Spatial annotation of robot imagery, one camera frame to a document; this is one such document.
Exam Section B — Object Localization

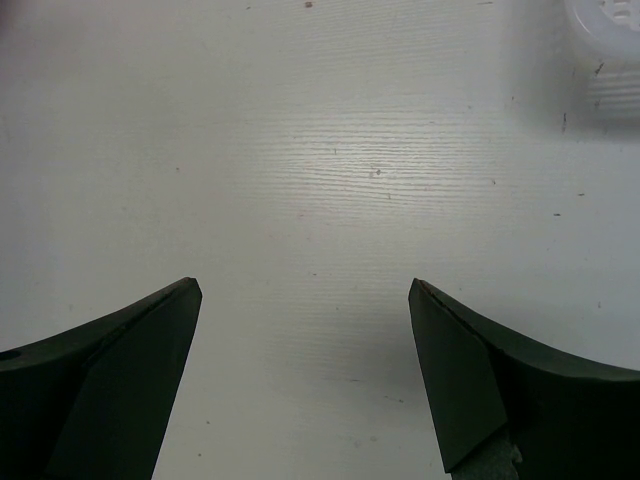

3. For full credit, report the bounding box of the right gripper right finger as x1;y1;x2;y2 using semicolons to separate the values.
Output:
408;280;639;479

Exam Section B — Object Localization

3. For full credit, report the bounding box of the white plastic basket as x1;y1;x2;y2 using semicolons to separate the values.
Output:
562;0;639;64

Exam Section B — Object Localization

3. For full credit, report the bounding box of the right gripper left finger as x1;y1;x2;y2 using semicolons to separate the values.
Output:
1;277;202;479

